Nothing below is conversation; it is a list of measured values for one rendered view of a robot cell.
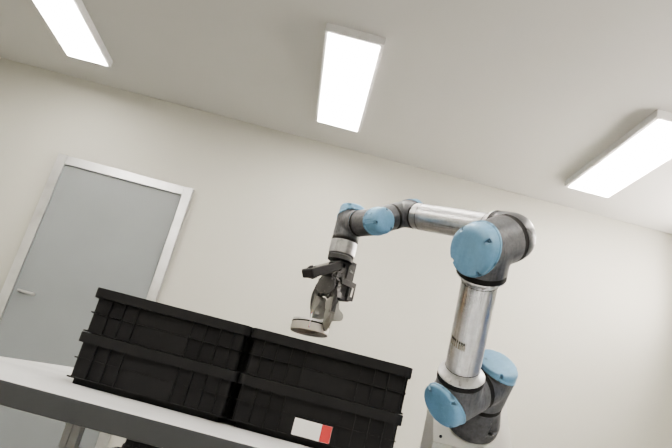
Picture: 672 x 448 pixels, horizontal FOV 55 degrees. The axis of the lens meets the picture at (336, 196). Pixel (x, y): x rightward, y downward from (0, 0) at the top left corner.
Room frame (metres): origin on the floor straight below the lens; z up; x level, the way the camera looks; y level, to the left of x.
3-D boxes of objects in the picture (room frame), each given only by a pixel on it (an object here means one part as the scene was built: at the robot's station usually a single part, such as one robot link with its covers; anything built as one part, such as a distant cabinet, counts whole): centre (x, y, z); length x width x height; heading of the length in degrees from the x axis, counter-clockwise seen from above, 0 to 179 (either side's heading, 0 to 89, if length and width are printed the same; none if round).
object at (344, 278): (1.78, -0.06, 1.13); 0.09 x 0.08 x 0.12; 131
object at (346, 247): (1.78, -0.06, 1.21); 0.08 x 0.08 x 0.05
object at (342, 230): (1.77, -0.06, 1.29); 0.09 x 0.08 x 0.11; 34
